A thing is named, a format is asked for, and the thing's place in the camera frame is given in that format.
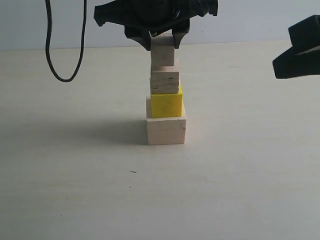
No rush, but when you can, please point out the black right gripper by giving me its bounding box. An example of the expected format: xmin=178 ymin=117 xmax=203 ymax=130
xmin=272 ymin=14 xmax=320 ymax=79

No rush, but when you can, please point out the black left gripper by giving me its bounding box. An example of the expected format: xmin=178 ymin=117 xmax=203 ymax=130
xmin=93 ymin=0 xmax=219 ymax=52

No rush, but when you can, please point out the small light wooden cube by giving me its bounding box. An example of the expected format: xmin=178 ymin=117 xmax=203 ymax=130
xmin=150 ymin=33 xmax=175 ymax=68

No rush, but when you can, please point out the medium plywood cube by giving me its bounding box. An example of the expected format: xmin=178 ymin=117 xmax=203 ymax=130
xmin=149 ymin=57 xmax=180 ymax=94

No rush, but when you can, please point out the yellow cube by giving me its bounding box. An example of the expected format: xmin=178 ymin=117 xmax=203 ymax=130
xmin=150 ymin=84 xmax=183 ymax=118

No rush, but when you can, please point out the large light wooden cube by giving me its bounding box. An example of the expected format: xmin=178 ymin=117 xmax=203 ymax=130
xmin=145 ymin=97 xmax=187 ymax=145

